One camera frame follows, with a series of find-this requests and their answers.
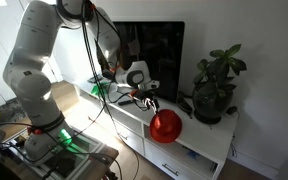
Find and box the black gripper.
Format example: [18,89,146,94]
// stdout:
[131,88,161,115]

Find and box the slim black remote control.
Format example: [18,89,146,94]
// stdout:
[117,99,135,107]

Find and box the black flat screen TV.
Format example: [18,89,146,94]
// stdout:
[112,21,186,104]

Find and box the white TV cabinet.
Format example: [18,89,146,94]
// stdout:
[73,78,239,180]

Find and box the green plastic box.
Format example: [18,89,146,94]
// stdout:
[90,83,111,98]

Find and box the potted green plant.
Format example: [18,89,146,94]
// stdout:
[192,43,248,125]

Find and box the wooden base board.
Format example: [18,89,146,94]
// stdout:
[80,144,120,180]

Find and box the metal drawer handle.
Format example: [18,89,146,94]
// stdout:
[161,162,181,177]
[117,132,129,141]

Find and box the black floor cable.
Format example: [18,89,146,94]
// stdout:
[102,99,142,180]

